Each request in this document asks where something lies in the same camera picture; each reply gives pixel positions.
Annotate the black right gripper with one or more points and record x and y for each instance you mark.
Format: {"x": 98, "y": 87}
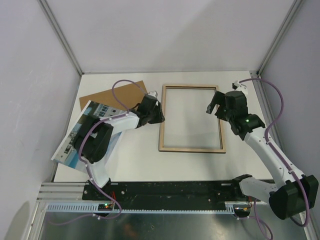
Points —
{"x": 219, "y": 98}

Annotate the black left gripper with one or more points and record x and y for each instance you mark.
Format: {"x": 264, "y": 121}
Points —
{"x": 160, "y": 118}

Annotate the wooden picture frame black front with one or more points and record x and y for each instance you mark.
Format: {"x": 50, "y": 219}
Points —
{"x": 187, "y": 127}

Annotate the building photo print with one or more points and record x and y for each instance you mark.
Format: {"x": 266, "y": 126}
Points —
{"x": 66, "y": 154}

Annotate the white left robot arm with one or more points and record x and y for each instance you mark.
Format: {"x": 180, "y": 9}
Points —
{"x": 94, "y": 136}

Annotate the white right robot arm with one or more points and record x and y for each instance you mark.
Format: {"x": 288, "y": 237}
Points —
{"x": 292, "y": 192}

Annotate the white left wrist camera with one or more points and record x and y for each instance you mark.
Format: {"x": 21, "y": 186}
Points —
{"x": 153, "y": 94}

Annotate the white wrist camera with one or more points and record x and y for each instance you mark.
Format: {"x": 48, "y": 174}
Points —
{"x": 240, "y": 87}
{"x": 153, "y": 94}

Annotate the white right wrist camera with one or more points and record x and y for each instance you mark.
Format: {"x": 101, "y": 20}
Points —
{"x": 240, "y": 87}

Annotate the brown frame backing board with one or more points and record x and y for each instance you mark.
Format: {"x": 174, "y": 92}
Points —
{"x": 128, "y": 94}

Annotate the aluminium table edge rail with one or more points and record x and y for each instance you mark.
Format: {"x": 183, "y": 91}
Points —
{"x": 267, "y": 100}

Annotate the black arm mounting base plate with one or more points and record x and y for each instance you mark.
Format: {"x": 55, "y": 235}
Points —
{"x": 168, "y": 195}

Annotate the right aluminium corner post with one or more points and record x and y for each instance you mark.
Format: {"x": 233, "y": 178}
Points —
{"x": 283, "y": 29}

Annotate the aluminium corner post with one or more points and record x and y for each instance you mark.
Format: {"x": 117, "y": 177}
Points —
{"x": 52, "y": 20}
{"x": 283, "y": 29}

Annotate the white slotted cable duct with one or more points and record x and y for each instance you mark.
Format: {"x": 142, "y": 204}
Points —
{"x": 228, "y": 208}

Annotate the left aluminium corner post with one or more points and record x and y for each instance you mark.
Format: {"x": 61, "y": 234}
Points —
{"x": 52, "y": 20}

